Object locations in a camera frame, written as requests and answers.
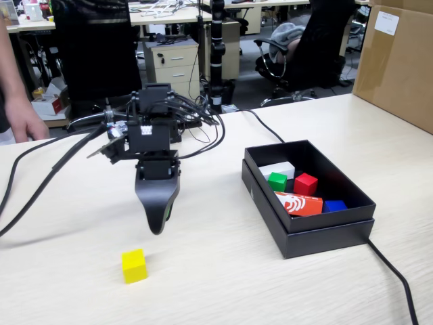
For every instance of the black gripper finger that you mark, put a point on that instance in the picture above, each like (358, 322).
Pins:
(169, 214)
(157, 199)

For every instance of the cola bottle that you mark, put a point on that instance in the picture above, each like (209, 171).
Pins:
(45, 8)

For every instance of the long beige desk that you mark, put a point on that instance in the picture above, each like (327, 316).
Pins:
(270, 4)

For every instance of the beige desk with mug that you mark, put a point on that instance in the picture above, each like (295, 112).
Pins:
(34, 25)

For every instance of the black open box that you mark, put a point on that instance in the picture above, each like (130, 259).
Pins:
(331, 240)

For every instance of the beige desk with white stand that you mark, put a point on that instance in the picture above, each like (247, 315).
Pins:
(149, 18)

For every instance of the grey cloth bundle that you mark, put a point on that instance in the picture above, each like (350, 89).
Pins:
(287, 34)

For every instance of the beige plain cabinet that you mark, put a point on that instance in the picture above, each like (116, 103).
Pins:
(231, 50)

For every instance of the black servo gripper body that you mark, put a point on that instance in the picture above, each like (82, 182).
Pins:
(149, 137)

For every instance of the bare person forearm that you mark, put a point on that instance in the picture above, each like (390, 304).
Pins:
(5, 67)

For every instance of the bare person hand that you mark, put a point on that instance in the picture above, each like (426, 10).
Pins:
(28, 118)

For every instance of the white folding stand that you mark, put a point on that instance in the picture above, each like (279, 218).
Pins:
(161, 13)

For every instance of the large brown cardboard box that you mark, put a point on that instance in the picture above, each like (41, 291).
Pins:
(399, 67)

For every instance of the blue wooden cube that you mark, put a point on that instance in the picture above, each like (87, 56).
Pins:
(335, 206)

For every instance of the blue controller circuit board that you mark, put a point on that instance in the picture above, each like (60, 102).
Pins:
(116, 128)

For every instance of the white rectangular box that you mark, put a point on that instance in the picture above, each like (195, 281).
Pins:
(277, 167)

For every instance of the black mesh office chair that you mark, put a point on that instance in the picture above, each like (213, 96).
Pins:
(98, 50)

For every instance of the orange box with white print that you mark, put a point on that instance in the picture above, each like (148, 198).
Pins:
(304, 204)

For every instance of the person torso dark shirt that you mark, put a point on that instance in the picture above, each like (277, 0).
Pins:
(3, 118)

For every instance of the black chair with chrome armrest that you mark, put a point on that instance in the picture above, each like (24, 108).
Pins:
(321, 50)

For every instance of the white and red carton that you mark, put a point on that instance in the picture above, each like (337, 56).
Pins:
(50, 105)

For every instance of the red wooden cube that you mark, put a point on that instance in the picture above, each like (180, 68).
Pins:
(305, 185)

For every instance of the yellow wooden cube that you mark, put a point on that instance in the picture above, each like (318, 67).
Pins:
(134, 267)

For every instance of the bare circuit board wrist camera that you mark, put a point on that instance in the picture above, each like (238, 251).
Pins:
(113, 150)

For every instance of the black segmented pole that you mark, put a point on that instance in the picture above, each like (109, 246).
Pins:
(216, 50)

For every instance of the green wooden cube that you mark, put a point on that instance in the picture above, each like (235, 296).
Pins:
(277, 182)

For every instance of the small framed picture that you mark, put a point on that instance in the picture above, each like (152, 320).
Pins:
(8, 13)

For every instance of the beige drawer cabinet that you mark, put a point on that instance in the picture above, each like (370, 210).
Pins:
(176, 64)

